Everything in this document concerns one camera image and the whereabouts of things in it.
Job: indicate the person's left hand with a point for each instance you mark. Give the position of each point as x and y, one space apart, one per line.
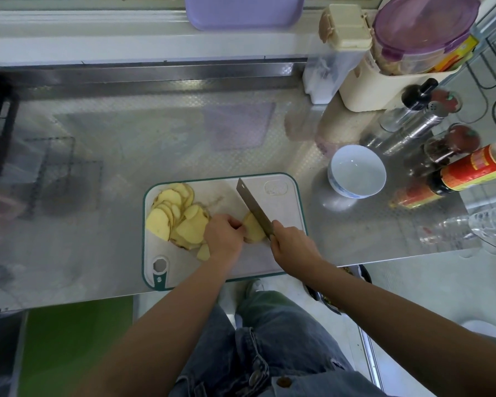
223 240

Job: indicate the person's right hand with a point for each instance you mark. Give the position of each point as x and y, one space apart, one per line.
296 250

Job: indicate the cut yellow potato strips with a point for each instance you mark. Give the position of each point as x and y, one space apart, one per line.
254 230

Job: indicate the steel cleaver knife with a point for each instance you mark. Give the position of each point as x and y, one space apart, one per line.
252 202

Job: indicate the pile of yellow potato slices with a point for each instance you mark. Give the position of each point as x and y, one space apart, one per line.
178 219

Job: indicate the white bowl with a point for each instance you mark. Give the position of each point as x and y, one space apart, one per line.
357 171

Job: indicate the person's left forearm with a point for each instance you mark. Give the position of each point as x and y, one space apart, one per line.
153 335

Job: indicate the person's right forearm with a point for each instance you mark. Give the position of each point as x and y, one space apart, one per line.
413 335

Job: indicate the metal bowl with scraps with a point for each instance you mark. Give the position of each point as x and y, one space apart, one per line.
360 273

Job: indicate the person's blue jeans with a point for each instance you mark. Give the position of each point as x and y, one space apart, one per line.
231 355

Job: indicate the white cutting board green rim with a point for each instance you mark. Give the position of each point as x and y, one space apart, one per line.
285 211

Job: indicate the cream plastic canister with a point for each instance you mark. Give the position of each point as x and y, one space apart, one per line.
372 93

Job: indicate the clear plastic bottle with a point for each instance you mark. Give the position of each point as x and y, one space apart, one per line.
471 227

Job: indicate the steel shaker brown cap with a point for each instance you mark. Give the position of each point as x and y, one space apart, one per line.
421 120

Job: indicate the green mat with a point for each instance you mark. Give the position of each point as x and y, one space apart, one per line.
66 343

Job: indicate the glass bottle black cap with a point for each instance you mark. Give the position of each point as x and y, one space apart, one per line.
413 99

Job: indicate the clear container cream lid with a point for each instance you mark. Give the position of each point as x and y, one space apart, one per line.
331 62

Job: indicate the glass jar red lid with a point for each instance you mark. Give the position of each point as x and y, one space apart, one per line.
459 140

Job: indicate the sauce bottle red label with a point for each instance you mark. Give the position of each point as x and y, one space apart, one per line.
475 168

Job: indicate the white round plate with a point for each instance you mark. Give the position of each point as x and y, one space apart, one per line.
484 329

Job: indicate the purple plastic cutting board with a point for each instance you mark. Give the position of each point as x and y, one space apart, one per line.
244 10

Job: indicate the black metal rack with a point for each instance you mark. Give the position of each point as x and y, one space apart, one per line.
4 120

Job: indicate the purple lid food container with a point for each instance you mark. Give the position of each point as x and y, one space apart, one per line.
426 29

